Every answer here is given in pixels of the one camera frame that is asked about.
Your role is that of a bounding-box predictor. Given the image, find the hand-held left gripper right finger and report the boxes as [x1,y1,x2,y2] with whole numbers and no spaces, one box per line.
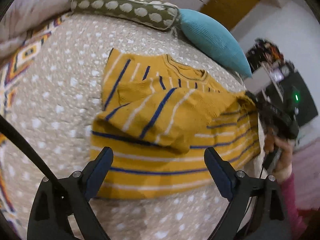
[204,147,293,240]

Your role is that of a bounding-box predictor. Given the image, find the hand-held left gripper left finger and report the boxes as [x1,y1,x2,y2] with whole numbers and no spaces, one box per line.
[27,146,114,240]

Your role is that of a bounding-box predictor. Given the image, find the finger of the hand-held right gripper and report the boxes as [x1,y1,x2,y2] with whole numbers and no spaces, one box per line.
[245,91,266,113]

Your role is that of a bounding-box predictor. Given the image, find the yellow striped knit sweater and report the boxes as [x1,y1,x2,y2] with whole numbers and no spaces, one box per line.
[89,48,262,200]

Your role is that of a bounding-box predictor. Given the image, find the person's right forearm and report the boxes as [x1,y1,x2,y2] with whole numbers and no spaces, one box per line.
[279,172,308,240]

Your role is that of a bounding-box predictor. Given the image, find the person's right hand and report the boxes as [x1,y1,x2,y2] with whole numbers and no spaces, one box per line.
[264,127,294,183]

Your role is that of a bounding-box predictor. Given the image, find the black television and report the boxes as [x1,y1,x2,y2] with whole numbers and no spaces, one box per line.
[265,71,319,128]

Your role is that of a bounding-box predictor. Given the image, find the cluttered shoe rack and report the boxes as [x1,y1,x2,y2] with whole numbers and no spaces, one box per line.
[246,38,286,68]

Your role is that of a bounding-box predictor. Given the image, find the teal ribbed pillow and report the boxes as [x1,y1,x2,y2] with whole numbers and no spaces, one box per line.
[178,8,253,79]

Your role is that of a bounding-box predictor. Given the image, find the beige spotted quilt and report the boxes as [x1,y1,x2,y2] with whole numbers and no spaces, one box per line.
[0,0,267,240]

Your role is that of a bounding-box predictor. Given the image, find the wooden door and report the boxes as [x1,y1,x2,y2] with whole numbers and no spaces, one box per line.
[200,0,264,30]

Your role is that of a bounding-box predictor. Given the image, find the olive spotted bolster pillow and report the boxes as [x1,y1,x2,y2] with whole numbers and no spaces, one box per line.
[71,0,181,32]

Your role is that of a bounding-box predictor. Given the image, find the pink floral pillow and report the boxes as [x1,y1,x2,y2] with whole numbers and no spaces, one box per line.
[0,0,105,60]

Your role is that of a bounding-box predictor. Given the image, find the black cable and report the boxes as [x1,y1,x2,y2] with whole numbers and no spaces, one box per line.
[0,115,68,198]

